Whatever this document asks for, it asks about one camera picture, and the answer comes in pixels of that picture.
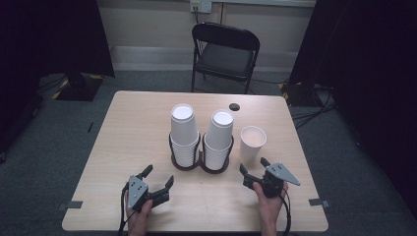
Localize white wall socket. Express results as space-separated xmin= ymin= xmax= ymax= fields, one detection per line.
xmin=190 ymin=0 xmax=212 ymax=14

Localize black folding chair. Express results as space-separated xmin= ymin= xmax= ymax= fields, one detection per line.
xmin=191 ymin=22 xmax=261 ymax=95

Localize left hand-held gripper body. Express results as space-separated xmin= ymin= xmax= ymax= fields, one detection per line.
xmin=126 ymin=175 xmax=172 ymax=213

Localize grey tape strip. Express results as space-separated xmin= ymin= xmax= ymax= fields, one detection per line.
xmin=308 ymin=198 xmax=330 ymax=208
xmin=57 ymin=200 xmax=84 ymax=211

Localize black stand base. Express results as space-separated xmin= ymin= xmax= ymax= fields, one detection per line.
xmin=278 ymin=80 xmax=317 ymax=107
xmin=51 ymin=72 xmax=105 ymax=102

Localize person's left hand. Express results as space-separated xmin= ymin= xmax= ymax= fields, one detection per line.
xmin=125 ymin=197 xmax=154 ymax=236

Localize stack of white paper cups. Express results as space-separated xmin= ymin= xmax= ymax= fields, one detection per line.
xmin=168 ymin=103 xmax=201 ymax=168
xmin=202 ymin=109 xmax=235 ymax=171

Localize dark curtain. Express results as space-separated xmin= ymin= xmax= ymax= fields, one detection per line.
xmin=0 ymin=0 xmax=116 ymax=155
xmin=288 ymin=0 xmax=417 ymax=210

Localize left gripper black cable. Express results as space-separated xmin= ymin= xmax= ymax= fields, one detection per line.
xmin=118 ymin=182 xmax=136 ymax=236

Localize black floor cables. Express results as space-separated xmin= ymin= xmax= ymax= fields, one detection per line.
xmin=290 ymin=84 xmax=338 ymax=130

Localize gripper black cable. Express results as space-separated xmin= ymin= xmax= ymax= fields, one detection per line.
xmin=278 ymin=189 xmax=293 ymax=236
xmin=118 ymin=182 xmax=136 ymax=236

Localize single white paper cup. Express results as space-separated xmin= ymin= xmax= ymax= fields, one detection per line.
xmin=239 ymin=125 xmax=268 ymax=163

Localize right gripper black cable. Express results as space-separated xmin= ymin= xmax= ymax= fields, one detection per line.
xmin=278 ymin=189 xmax=293 ymax=236

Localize person's right hand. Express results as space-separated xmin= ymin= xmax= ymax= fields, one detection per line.
xmin=252 ymin=181 xmax=290 ymax=221

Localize dark double cup holder rack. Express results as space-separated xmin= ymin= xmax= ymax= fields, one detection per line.
xmin=168 ymin=131 xmax=235 ymax=175

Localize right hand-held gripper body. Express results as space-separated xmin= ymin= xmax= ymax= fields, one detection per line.
xmin=242 ymin=162 xmax=301 ymax=200

